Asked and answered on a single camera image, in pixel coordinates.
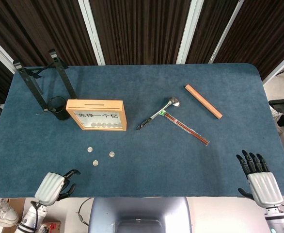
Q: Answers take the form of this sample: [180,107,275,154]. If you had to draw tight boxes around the dark slatted partition panel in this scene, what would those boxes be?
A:
[0,0,106,73]
[88,0,193,66]
[214,0,284,82]
[185,0,244,64]

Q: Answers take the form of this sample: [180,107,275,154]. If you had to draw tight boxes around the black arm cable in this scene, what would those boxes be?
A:
[30,200,42,230]

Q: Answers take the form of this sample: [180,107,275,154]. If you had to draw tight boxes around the white sneaker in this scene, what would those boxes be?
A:
[0,198,19,228]

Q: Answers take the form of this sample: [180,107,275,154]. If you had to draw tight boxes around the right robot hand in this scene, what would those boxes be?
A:
[236,150,284,209]

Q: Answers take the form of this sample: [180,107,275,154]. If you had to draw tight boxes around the black mesh pen cup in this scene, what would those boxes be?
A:
[47,96,71,121]

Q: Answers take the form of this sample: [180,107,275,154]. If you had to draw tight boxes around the grey robot torso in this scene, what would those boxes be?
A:
[88,196,194,233]

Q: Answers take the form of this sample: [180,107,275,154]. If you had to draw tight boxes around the blue table cloth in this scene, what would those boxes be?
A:
[0,63,284,199]

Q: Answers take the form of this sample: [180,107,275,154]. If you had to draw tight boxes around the wooden frame coin bank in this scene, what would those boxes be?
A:
[65,99,128,132]

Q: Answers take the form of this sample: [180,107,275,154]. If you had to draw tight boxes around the steel ladle with black handle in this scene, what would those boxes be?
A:
[135,97,181,131]

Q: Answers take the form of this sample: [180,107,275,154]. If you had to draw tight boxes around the black metal bracket stand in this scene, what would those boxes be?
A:
[13,49,79,115]

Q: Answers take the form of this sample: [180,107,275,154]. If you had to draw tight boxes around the packaged red chopsticks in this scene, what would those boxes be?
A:
[160,109,210,148]

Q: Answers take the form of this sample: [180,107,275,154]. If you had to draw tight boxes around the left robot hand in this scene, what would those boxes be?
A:
[34,169,81,207]

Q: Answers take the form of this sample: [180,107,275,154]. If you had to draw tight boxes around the white shoe with black sock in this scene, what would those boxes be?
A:
[270,103,284,134]

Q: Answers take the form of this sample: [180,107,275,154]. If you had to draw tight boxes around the thin floor cable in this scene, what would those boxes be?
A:
[76,198,92,228]

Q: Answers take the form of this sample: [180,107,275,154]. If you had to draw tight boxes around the brown cardboard box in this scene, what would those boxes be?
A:
[39,219,62,233]

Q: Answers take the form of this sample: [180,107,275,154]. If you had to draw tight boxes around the long wooden block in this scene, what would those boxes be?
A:
[185,84,223,119]

